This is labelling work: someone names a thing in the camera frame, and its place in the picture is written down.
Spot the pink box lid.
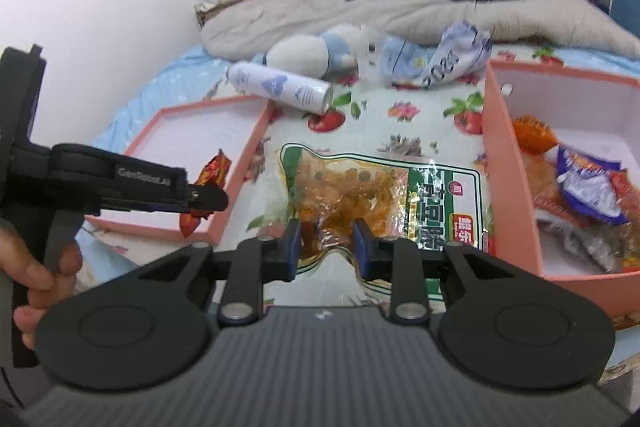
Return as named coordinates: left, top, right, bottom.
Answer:
left=82, top=96, right=276, bottom=248

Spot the orange snack packet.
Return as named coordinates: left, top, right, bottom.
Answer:
left=512, top=116, right=558, bottom=152

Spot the green label snack packet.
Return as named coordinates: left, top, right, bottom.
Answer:
left=270, top=142, right=493, bottom=305

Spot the red chili snack packet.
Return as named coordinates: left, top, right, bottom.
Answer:
left=607, top=169, right=640, bottom=215

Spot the white spray bottle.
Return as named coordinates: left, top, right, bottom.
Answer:
left=227, top=62, right=333, bottom=114

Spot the deep pink box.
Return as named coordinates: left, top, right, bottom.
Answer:
left=481, top=59, right=640, bottom=332

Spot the blue star bedsheet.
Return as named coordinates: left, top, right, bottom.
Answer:
left=92, top=44, right=236, bottom=148

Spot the blue snack packet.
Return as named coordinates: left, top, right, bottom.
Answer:
left=555, top=146, right=631, bottom=226

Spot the red foil snack packet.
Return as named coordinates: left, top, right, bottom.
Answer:
left=179, top=149, right=233, bottom=239

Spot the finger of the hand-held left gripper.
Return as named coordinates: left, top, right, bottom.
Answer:
left=150, top=183, right=230, bottom=218

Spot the white and blue plush toy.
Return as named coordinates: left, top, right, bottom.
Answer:
left=252, top=25, right=373, bottom=78

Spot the person's left hand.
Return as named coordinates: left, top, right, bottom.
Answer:
left=0, top=222, right=84, bottom=353

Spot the crumpled printed plastic bag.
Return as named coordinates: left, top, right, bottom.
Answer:
left=420, top=22, right=493, bottom=90

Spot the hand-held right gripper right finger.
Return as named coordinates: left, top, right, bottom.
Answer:
left=352, top=218, right=516, bottom=326

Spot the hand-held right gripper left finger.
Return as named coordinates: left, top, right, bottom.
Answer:
left=137, top=218, right=303, bottom=326

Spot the grey blanket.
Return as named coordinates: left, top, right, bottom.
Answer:
left=200, top=0, right=640, bottom=60

